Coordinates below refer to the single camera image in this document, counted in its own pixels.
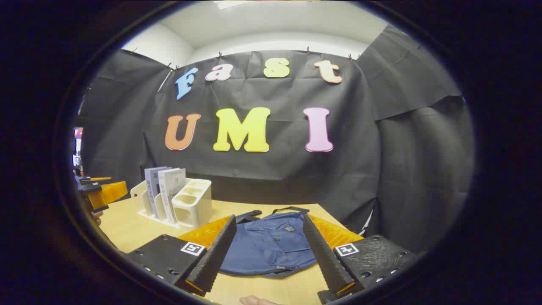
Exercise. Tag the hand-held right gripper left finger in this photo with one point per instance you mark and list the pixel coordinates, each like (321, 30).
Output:
(216, 258)

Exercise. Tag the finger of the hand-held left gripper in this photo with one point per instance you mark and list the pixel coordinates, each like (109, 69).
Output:
(101, 197)
(91, 180)

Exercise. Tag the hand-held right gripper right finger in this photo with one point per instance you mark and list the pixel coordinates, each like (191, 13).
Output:
(326, 258)

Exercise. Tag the blue schoolbag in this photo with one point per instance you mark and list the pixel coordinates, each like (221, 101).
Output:
(266, 245)

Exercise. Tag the white bookshelf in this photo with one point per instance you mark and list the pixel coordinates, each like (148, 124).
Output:
(190, 207)

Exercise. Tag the white book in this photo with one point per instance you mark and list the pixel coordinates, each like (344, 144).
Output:
(173, 186)

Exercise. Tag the black backdrop cloth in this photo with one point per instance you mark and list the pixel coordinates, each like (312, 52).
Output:
(372, 169)

